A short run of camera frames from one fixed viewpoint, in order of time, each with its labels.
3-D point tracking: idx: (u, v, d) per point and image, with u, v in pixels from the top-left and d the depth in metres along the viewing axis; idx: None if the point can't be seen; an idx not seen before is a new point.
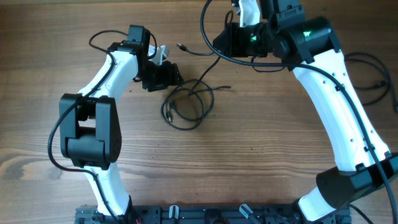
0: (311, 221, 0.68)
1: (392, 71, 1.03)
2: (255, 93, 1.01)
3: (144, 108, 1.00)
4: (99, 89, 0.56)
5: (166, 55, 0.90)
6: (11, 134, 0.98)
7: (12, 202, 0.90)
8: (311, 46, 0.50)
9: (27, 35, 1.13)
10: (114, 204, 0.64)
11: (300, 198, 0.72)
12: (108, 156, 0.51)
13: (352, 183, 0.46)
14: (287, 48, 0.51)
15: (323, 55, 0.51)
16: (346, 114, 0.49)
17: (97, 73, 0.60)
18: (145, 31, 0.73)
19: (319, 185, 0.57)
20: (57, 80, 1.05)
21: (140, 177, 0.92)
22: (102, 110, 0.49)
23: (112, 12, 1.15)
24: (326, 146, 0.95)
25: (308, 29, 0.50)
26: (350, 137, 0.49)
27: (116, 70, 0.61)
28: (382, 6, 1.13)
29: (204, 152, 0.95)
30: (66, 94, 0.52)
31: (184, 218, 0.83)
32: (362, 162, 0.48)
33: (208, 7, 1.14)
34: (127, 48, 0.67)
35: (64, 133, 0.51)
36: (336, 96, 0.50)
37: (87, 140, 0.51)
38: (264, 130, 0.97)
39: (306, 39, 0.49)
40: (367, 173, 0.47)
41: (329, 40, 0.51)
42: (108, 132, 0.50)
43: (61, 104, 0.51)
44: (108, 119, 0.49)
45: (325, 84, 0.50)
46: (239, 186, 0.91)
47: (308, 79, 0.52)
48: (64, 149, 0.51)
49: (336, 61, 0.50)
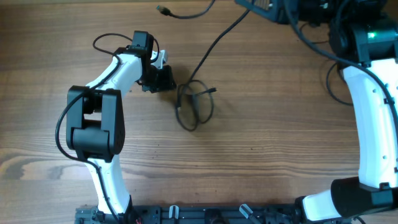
0: (310, 219, 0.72)
1: None
2: (255, 93, 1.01)
3: (145, 108, 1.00)
4: (106, 83, 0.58)
5: (165, 60, 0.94)
6: (11, 134, 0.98)
7: (12, 202, 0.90)
8: (371, 50, 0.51)
9: (28, 35, 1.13)
10: (114, 201, 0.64)
11: (305, 196, 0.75)
12: (112, 147, 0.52)
13: (372, 198, 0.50)
14: (346, 43, 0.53)
15: (382, 63, 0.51)
16: (388, 130, 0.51)
17: (104, 71, 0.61)
18: (150, 36, 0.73)
19: (334, 190, 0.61)
20: (57, 80, 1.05)
21: (140, 177, 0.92)
22: (107, 101, 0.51)
23: (112, 12, 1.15)
24: (326, 146, 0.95)
25: (374, 31, 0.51)
26: (384, 154, 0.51)
27: (122, 69, 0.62)
28: None
29: (204, 152, 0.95)
30: (73, 86, 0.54)
31: (184, 218, 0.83)
32: (388, 181, 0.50)
33: (208, 7, 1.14)
34: (132, 52, 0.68)
35: (71, 123, 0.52)
36: (383, 109, 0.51)
37: (92, 132, 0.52)
38: (264, 130, 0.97)
39: (367, 40, 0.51)
40: (390, 194, 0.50)
41: (393, 46, 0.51)
42: (113, 122, 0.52)
43: (68, 95, 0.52)
44: (115, 110, 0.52)
45: (374, 93, 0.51)
46: (239, 186, 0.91)
47: (359, 83, 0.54)
48: (69, 140, 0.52)
49: (392, 72, 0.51)
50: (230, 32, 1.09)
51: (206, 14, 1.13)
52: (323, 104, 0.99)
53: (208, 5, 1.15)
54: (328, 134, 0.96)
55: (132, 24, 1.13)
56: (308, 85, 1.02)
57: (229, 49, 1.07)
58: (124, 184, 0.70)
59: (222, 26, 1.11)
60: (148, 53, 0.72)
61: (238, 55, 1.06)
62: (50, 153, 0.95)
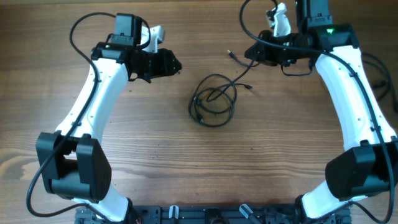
0: (310, 217, 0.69)
1: (392, 71, 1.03)
2: (255, 93, 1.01)
3: (145, 109, 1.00)
4: (79, 124, 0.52)
5: (161, 40, 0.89)
6: (11, 134, 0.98)
7: (12, 202, 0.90)
8: (331, 41, 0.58)
9: (28, 35, 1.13)
10: (112, 216, 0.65)
11: (303, 195, 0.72)
12: (95, 195, 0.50)
13: (354, 155, 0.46)
14: (311, 42, 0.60)
15: (342, 48, 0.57)
16: (357, 97, 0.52)
17: (77, 100, 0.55)
18: (135, 21, 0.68)
19: (327, 173, 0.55)
20: (57, 80, 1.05)
21: (140, 177, 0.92)
22: (83, 154, 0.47)
23: (111, 11, 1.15)
24: (326, 146, 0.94)
25: (332, 28, 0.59)
26: (359, 116, 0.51)
27: (99, 91, 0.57)
28: (382, 6, 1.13)
29: (204, 152, 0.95)
30: (43, 132, 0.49)
31: (184, 218, 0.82)
32: (367, 139, 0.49)
33: (208, 7, 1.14)
34: (118, 47, 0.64)
35: (47, 175, 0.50)
36: (349, 81, 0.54)
37: (70, 182, 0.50)
38: (265, 130, 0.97)
39: (328, 35, 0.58)
40: (372, 151, 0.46)
41: (349, 38, 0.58)
42: (91, 177, 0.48)
43: (38, 147, 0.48)
44: (91, 167, 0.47)
45: (340, 70, 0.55)
46: (239, 186, 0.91)
47: (326, 67, 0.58)
48: (49, 188, 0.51)
49: (354, 55, 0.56)
50: (229, 32, 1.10)
51: (206, 14, 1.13)
52: (323, 104, 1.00)
53: (208, 5, 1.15)
54: (328, 134, 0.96)
55: None
56: (308, 85, 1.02)
57: (229, 49, 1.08)
58: (120, 193, 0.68)
59: (222, 26, 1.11)
60: (135, 43, 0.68)
61: (238, 55, 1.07)
62: None
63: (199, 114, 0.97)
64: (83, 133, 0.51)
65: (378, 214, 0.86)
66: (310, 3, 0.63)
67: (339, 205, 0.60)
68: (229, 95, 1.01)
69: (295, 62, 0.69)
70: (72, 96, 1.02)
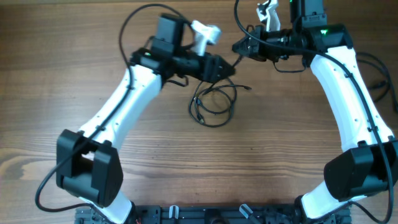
0: (310, 217, 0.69)
1: (392, 71, 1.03)
2: (255, 93, 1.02)
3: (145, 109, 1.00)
4: (104, 129, 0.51)
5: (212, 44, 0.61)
6: (10, 134, 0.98)
7: (12, 202, 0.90)
8: (325, 42, 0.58)
9: (28, 35, 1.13)
10: (114, 218, 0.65)
11: (303, 195, 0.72)
12: (102, 201, 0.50)
13: (352, 155, 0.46)
14: (306, 42, 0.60)
15: (337, 48, 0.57)
16: (352, 98, 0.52)
17: (106, 104, 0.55)
18: (179, 25, 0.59)
19: (325, 175, 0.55)
20: (57, 80, 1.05)
21: (140, 177, 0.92)
22: (99, 160, 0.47)
23: (111, 11, 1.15)
24: (326, 146, 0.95)
25: (326, 28, 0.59)
26: (355, 117, 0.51)
27: (130, 99, 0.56)
28: (382, 6, 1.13)
29: (204, 152, 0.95)
30: (66, 130, 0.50)
31: (184, 218, 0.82)
32: (364, 139, 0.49)
33: (209, 7, 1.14)
34: (156, 56, 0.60)
35: (60, 172, 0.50)
36: (344, 82, 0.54)
37: (81, 183, 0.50)
38: (265, 130, 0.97)
39: (322, 35, 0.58)
40: (369, 151, 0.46)
41: (344, 39, 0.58)
42: (104, 183, 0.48)
43: (58, 143, 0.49)
44: (104, 174, 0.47)
45: (335, 71, 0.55)
46: (239, 186, 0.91)
47: (321, 68, 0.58)
48: (60, 183, 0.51)
49: (349, 55, 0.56)
50: (230, 32, 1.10)
51: (206, 14, 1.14)
52: (323, 104, 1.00)
53: (208, 5, 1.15)
54: (328, 134, 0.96)
55: (132, 24, 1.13)
56: (308, 85, 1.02)
57: (229, 49, 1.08)
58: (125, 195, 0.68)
59: (222, 26, 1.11)
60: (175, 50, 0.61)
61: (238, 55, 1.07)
62: (49, 153, 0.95)
63: (199, 115, 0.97)
64: (105, 139, 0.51)
65: (378, 214, 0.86)
66: (305, 2, 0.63)
67: (339, 205, 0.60)
68: (229, 95, 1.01)
69: (287, 58, 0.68)
70: (72, 96, 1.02)
